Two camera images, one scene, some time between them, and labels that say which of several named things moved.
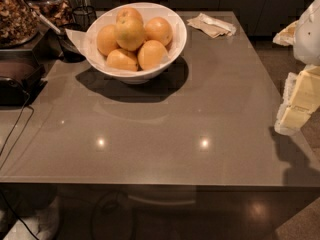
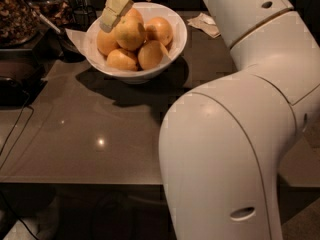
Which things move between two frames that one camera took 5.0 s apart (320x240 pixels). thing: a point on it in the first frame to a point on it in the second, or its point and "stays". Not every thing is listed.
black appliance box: [21, 77] stays
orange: [129, 33] stays
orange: [107, 39] stays
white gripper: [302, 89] to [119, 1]
